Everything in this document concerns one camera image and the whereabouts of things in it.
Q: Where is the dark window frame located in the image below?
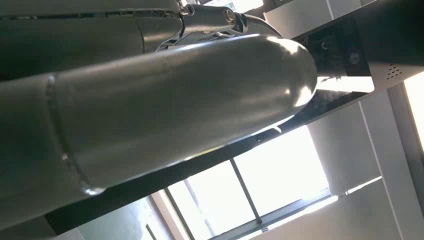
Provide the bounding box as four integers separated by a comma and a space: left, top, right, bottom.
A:
145, 125, 339, 240

